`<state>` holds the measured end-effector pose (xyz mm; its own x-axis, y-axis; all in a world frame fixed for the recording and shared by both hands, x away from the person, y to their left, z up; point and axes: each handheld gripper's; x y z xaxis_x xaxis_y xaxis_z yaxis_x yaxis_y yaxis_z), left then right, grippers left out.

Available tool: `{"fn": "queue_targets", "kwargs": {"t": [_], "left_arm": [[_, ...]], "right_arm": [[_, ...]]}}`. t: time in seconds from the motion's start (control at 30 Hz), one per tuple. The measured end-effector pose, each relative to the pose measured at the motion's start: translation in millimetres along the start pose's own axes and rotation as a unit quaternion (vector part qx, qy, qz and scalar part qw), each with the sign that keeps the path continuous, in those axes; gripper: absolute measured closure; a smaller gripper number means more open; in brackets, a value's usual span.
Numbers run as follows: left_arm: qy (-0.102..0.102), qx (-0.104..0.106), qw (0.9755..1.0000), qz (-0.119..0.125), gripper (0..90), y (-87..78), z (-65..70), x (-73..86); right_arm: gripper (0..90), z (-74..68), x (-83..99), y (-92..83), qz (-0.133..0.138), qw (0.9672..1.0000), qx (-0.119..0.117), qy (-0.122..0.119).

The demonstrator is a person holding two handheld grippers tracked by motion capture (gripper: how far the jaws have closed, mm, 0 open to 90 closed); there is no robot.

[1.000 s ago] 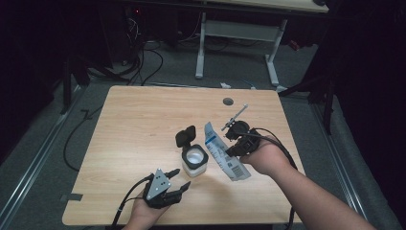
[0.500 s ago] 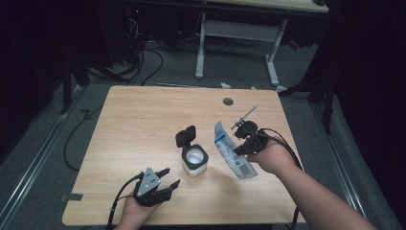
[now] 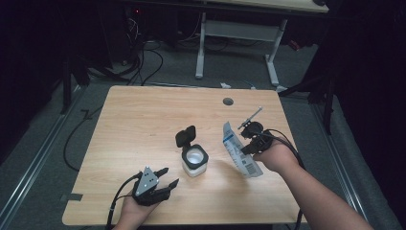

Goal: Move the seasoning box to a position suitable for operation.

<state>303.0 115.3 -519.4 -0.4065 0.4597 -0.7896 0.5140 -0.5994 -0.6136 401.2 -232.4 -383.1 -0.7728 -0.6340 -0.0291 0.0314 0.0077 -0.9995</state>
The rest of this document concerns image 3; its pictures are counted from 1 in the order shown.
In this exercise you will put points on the black stand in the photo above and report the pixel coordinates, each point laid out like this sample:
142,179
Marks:
67,86
327,96

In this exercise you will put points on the glass jar with black lid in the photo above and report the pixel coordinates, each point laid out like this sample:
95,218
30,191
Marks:
194,171

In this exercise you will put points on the white and blue bag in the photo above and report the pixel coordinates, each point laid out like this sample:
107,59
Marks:
236,150

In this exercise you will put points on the small white plug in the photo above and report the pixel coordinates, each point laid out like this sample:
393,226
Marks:
225,85

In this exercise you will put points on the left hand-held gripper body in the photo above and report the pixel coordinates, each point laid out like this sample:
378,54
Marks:
150,195

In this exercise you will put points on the small red object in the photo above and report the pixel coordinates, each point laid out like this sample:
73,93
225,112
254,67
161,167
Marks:
294,45

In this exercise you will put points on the dark equipment with red light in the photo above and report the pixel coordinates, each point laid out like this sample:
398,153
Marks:
132,32

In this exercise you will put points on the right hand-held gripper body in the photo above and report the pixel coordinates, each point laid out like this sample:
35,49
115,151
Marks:
260,139

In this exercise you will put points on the metal floor rail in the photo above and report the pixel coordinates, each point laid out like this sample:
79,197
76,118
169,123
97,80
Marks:
35,163
335,150

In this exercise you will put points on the wooden desk with white legs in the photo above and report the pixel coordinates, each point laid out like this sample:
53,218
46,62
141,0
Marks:
242,30

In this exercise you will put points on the grey tape strip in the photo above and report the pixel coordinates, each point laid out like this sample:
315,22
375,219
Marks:
72,197

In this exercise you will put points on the person's right hand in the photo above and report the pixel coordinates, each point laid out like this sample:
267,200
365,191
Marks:
279,156

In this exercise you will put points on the person's left hand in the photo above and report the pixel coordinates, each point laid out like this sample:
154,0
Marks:
134,212

